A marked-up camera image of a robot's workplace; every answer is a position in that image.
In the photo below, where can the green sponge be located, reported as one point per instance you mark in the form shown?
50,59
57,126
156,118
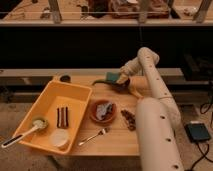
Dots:
112,77

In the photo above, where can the brown clay bowl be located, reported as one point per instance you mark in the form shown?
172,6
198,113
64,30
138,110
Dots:
110,116

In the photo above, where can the white round cup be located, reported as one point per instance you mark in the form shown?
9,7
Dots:
59,138

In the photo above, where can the dark green pepper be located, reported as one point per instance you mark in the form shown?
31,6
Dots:
99,81

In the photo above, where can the dark brown ridged object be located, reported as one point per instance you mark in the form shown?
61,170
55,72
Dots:
62,118

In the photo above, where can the black box device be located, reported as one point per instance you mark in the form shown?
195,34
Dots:
197,132

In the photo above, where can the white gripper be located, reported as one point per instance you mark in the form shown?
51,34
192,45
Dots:
132,67

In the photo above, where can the crumpled grey cloth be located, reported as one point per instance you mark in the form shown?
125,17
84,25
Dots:
103,109

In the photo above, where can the white green dish brush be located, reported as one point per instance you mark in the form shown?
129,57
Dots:
37,125

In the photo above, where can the yellow plastic bin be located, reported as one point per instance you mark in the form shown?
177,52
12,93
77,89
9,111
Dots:
55,96

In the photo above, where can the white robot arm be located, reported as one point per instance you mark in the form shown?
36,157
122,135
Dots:
156,117

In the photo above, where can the small dark cup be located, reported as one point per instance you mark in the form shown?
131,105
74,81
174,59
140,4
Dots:
65,78

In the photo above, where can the dark brown grape bunch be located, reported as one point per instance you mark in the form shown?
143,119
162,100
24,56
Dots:
129,119

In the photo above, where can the wooden table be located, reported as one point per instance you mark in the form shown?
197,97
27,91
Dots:
64,105

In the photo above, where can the silver metal fork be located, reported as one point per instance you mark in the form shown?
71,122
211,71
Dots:
101,132

